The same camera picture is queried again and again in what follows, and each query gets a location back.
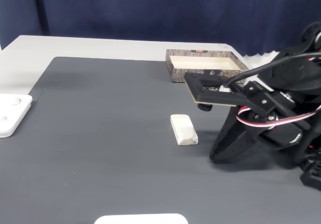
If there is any white block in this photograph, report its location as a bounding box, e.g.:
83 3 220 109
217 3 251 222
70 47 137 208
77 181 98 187
170 114 199 146

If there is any bark pattern cardboard box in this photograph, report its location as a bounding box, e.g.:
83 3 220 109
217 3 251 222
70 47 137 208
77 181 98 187
166 49 250 84

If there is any white rounded flat object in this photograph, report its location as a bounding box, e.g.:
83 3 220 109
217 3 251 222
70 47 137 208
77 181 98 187
94 213 189 224

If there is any dark gray table mat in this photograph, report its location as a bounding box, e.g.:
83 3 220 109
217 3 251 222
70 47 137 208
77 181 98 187
0 56 321 224

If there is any dark blue curtain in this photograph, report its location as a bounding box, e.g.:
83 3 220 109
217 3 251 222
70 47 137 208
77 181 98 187
0 0 321 57

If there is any white tray with round dents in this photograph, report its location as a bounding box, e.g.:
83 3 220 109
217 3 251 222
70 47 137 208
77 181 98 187
0 93 34 139

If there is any red white black servo cable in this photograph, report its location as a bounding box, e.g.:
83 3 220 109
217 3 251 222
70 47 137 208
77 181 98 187
235 103 321 130

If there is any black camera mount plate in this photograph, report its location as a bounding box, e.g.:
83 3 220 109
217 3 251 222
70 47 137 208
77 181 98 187
184 72 251 112

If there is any black camera cable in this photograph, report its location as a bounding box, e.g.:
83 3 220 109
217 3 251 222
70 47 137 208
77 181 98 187
222 52 321 88

